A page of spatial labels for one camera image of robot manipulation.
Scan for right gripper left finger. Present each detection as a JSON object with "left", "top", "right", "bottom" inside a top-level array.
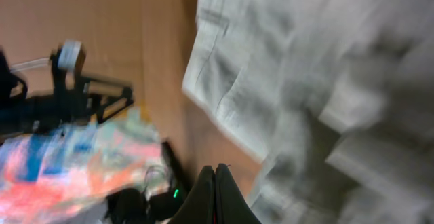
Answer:
[{"left": 168, "top": 166, "right": 215, "bottom": 224}]

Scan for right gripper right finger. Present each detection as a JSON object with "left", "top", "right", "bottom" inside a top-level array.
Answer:
[{"left": 215, "top": 164, "right": 260, "bottom": 224}]

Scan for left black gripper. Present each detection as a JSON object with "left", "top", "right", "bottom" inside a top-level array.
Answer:
[{"left": 50, "top": 56, "right": 134, "bottom": 124}]

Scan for khaki shorts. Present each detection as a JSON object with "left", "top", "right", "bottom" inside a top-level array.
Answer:
[{"left": 182, "top": 0, "right": 433, "bottom": 223}]

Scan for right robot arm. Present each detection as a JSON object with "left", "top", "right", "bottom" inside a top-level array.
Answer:
[{"left": 107, "top": 164, "right": 260, "bottom": 224}]

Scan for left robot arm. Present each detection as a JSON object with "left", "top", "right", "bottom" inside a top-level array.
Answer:
[{"left": 1, "top": 48, "right": 134, "bottom": 136}]

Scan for colourful floor clutter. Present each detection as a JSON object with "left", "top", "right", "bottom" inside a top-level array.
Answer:
[{"left": 1, "top": 107, "right": 170, "bottom": 223}]

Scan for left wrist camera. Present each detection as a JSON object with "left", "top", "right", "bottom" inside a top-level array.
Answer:
[{"left": 58, "top": 40, "right": 86, "bottom": 74}]

